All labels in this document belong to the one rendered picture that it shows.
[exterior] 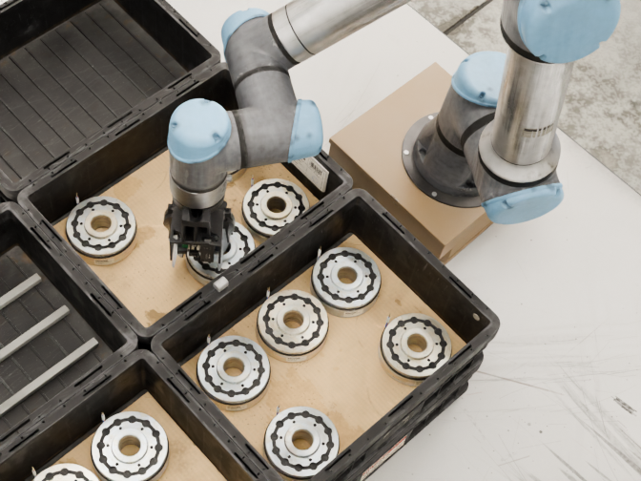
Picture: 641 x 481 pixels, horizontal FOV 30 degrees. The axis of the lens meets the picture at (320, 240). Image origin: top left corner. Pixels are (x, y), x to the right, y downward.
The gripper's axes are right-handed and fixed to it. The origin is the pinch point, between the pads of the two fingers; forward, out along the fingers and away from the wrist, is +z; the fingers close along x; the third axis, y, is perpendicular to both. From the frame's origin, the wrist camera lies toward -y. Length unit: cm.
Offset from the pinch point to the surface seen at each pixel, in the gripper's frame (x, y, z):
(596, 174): 67, -29, 15
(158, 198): -6.9, -9.3, 2.1
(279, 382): 13.0, 19.7, 2.1
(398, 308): 30.1, 6.7, 2.0
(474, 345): 39.1, 16.7, -8.0
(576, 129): 89, -90, 85
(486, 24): 67, -123, 85
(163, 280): -4.9, 4.6, 2.1
